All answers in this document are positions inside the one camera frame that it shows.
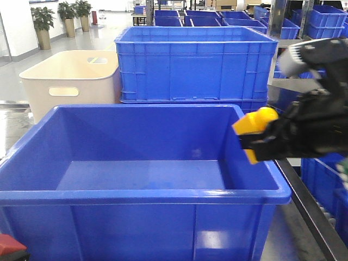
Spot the potted plant in beige pot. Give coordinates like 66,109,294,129
30,7,55,50

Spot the yellow block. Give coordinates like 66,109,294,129
232,107,278,164

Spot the large blue crate behind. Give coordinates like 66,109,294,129
115,26,278,103

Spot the beige plastic tub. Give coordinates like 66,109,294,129
19,50,121,123

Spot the large blue bin front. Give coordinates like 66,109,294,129
1,104,291,260

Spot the red block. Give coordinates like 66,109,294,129
0,234,27,256

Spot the blue crate lower right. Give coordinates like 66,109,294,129
300,153,348,218

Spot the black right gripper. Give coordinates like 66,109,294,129
250,38,347,161

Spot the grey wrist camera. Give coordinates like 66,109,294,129
278,38,330,79

